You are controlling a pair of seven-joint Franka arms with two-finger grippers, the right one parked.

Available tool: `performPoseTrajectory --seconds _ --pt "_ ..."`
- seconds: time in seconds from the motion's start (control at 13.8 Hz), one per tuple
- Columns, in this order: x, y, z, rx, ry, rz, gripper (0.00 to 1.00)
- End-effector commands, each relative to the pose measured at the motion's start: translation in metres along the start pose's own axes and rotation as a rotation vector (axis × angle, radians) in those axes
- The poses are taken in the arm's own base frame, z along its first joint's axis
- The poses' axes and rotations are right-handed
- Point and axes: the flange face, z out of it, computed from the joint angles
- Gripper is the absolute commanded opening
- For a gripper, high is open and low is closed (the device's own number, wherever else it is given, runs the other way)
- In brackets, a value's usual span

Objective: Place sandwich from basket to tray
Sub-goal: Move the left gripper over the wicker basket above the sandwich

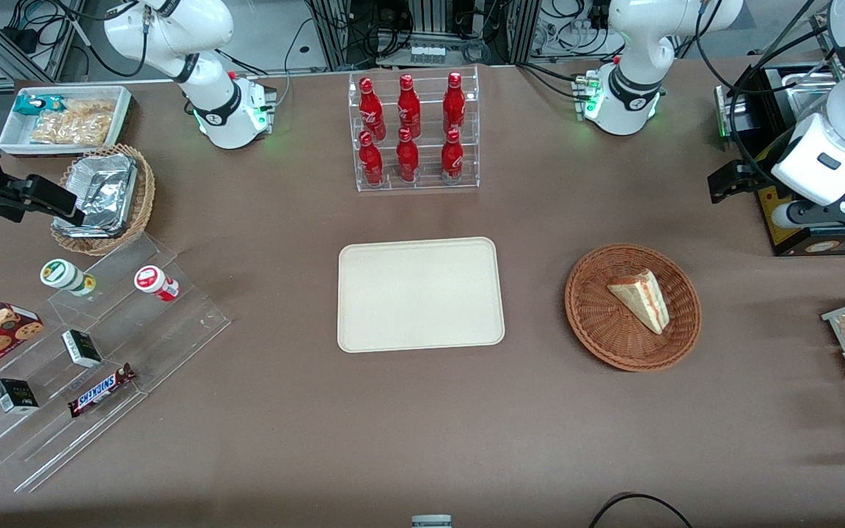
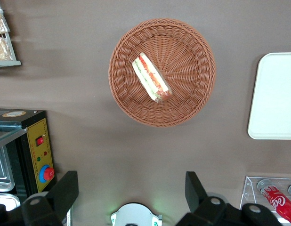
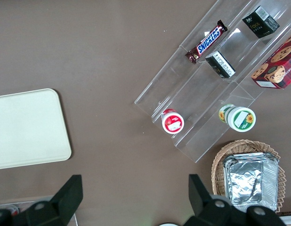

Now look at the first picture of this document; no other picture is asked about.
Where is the triangular sandwich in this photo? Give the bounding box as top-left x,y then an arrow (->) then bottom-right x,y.
607,268 -> 670,336

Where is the light wicker basket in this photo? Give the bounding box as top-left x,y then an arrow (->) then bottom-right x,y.
50,144 -> 156,257

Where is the brown round wicker basket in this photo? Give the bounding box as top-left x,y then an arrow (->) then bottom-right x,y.
565,243 -> 703,373

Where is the beige plastic tray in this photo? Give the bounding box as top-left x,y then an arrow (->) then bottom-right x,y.
337,236 -> 506,354

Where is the aluminium foil container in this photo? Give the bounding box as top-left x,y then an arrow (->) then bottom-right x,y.
53,153 -> 139,238

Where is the white rectangular plastic bin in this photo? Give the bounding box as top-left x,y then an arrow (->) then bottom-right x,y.
0,85 -> 134,158

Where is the green lid cup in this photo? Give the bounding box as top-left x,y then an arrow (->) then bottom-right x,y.
40,258 -> 98,298

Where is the black food warmer machine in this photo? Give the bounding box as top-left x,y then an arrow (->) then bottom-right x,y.
714,62 -> 845,257

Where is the clear bag of chips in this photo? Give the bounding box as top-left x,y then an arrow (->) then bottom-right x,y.
29,98 -> 117,147

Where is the steel warmer pan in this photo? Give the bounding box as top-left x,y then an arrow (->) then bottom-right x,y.
780,70 -> 845,115

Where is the teal snack packet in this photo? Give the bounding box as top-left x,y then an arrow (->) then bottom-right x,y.
12,95 -> 65,117

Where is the red white capped bottle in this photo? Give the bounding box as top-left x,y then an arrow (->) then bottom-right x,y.
133,265 -> 180,303

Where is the small black box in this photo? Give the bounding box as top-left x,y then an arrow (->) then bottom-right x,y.
61,329 -> 103,369
0,378 -> 40,415

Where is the clear acrylic stepped display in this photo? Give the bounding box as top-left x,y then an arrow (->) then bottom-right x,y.
0,232 -> 232,494

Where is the snickers chocolate bar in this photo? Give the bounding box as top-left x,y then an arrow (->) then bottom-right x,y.
67,362 -> 137,419

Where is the red cola bottle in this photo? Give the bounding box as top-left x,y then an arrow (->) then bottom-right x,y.
395,127 -> 420,183
397,73 -> 423,139
442,71 -> 467,135
358,77 -> 387,141
358,131 -> 385,187
440,128 -> 465,180

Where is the clear acrylic bottle rack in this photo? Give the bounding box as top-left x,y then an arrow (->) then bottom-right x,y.
347,65 -> 481,194

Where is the grey wrist camera black mount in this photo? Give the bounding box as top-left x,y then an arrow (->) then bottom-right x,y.
770,192 -> 845,230

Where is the black cable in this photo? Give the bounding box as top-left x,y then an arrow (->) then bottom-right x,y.
588,492 -> 695,528

